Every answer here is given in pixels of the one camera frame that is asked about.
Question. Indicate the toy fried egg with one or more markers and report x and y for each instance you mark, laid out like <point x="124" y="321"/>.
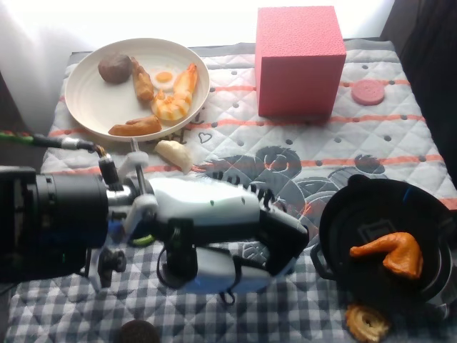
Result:
<point x="164" y="76"/>

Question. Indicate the grey quilt with bear print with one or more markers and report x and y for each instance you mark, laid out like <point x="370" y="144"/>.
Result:
<point x="357" y="143"/>

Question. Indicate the brown toy meat patty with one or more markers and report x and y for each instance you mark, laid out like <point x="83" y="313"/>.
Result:
<point x="114" y="68"/>

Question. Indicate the black frying pan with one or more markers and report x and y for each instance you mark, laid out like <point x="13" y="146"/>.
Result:
<point x="375" y="214"/>

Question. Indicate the orange striped toy shrimp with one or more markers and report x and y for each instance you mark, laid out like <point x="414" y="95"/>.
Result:
<point x="175" y="105"/>

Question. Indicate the short golden fried toy piece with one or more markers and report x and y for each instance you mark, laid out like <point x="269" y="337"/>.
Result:
<point x="137" y="126"/>

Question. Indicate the long golden fried toy piece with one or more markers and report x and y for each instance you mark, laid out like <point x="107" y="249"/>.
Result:
<point x="143" y="84"/>

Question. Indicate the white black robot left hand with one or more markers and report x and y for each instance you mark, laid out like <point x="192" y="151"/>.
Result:
<point x="207" y="207"/>

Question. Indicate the pink toy cookie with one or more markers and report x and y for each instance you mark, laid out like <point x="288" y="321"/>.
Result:
<point x="367" y="93"/>

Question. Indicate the cream round plate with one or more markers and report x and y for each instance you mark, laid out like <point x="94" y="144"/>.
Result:
<point x="96" y="103"/>

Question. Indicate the dark chocolate toy cookie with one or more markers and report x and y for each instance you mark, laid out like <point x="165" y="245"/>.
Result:
<point x="139" y="332"/>

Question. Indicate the orange toy chicken leg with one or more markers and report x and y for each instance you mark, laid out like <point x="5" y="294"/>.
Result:
<point x="400" y="253"/>

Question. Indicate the cream toy dumpling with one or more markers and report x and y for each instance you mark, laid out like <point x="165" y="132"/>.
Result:
<point x="175" y="153"/>

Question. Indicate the pink foam block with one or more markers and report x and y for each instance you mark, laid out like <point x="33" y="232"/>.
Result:
<point x="300" y="71"/>

